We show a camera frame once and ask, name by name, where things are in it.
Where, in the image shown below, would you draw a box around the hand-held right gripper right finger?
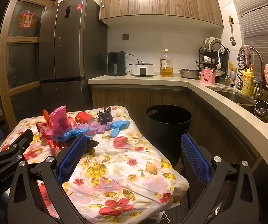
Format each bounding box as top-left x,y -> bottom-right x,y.
180,133 -> 260,224

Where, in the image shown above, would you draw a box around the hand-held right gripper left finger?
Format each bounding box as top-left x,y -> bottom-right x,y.
8,134 -> 89,224

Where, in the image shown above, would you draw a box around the red foil wrapper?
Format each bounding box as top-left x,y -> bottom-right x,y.
36,109 -> 53,141
46,138 -> 65,152

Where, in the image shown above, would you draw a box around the red paper cup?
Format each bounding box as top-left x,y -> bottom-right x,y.
75,111 -> 96,125
66,116 -> 77,128

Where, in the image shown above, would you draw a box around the black round bin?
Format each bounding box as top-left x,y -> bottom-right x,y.
145,104 -> 192,167

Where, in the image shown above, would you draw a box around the pink plastic bag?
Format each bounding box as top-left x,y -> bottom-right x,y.
49,106 -> 75,137

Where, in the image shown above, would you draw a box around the floral printed cloth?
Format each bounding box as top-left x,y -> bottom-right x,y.
0,106 -> 190,224

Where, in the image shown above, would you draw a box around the beige stone countertop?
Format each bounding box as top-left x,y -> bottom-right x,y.
88,73 -> 268,168

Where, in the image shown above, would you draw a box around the steel sink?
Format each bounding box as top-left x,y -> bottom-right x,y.
210,87 -> 268,124

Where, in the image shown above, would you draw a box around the steel cup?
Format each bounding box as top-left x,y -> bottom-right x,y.
254,100 -> 268,118

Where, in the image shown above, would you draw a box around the pink utensil holder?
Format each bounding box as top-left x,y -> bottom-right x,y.
200,69 -> 216,84

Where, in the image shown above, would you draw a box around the wooden base cabinets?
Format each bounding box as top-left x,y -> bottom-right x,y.
91,84 -> 263,168

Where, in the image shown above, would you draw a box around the steel basin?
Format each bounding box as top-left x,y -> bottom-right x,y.
180,68 -> 201,79

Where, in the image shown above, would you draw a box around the wooden glass door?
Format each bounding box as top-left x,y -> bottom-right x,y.
0,0 -> 60,131

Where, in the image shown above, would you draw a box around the yellow detergent bottle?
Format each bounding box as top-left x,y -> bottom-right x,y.
240,65 -> 254,96

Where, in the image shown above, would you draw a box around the cooking oil bottle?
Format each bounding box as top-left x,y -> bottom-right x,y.
160,49 -> 173,77

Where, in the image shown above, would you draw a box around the white electric cooker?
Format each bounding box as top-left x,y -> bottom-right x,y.
131,61 -> 156,77

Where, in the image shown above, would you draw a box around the black air fryer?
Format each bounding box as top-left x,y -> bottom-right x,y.
107,52 -> 126,76

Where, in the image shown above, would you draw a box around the grey refrigerator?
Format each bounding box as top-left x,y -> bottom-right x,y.
38,0 -> 108,122

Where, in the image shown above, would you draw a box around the steel faucet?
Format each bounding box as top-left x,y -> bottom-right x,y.
248,47 -> 265,101

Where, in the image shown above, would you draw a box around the metal slotted spatula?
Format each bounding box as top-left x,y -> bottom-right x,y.
230,23 -> 236,46

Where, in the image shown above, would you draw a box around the red door decoration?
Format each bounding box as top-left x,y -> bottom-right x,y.
17,10 -> 34,28

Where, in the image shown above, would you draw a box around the window blinds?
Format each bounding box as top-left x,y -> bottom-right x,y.
227,0 -> 268,91

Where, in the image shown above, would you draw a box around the wooden upper cabinets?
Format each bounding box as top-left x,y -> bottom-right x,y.
99,0 -> 224,28

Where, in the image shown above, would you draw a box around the white cable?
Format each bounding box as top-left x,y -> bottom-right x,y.
157,210 -> 171,224

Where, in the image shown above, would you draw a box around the black coiled sprayer hose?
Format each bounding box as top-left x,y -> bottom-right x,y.
235,61 -> 250,91

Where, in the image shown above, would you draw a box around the black wire dish rack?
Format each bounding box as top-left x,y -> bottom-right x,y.
199,42 -> 230,77

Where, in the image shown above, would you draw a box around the appliance power cable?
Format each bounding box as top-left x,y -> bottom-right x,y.
125,53 -> 140,66

